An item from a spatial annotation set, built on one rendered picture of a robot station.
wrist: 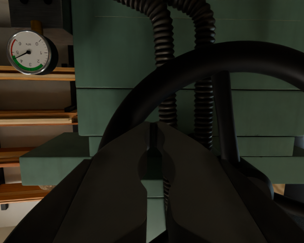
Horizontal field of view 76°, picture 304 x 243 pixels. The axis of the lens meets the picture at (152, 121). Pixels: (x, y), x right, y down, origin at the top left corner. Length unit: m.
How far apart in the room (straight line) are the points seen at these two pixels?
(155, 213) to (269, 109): 0.28
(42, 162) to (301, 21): 0.54
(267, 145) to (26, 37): 0.45
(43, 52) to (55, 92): 2.61
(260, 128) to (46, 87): 2.77
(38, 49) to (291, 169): 0.50
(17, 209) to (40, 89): 1.76
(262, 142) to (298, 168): 0.10
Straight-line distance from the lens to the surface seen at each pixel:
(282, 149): 0.47
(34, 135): 3.11
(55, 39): 0.44
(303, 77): 0.23
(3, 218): 3.75
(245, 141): 0.42
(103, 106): 0.37
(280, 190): 0.53
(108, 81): 0.37
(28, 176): 0.46
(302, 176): 0.51
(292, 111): 0.46
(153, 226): 0.34
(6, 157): 2.83
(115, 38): 0.37
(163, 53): 0.24
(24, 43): 0.35
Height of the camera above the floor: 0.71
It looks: 10 degrees up
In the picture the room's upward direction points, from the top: 179 degrees counter-clockwise
